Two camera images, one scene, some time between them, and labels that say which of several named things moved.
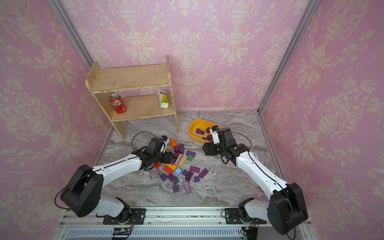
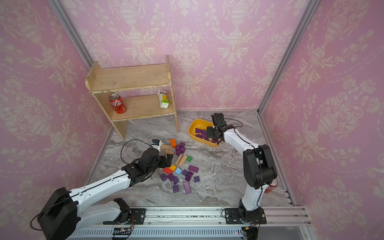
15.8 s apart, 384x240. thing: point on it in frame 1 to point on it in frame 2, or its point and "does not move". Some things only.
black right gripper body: x=216 y=149 to x=212 y=132
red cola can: x=117 y=104 does not move
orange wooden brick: x=173 y=143 does not move
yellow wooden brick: x=173 y=167 does not move
